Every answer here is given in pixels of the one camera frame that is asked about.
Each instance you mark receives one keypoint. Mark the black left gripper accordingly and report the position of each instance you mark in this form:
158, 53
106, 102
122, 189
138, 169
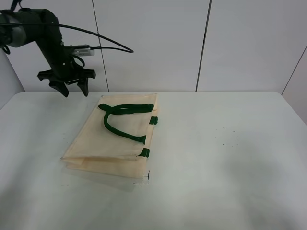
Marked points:
69, 73

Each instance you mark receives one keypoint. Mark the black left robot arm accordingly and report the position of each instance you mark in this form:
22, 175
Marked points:
42, 26

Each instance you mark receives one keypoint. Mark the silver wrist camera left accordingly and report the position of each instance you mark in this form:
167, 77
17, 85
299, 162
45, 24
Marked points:
80, 50

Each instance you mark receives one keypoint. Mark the cream linen bag green handles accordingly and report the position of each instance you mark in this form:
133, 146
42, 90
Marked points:
116, 137

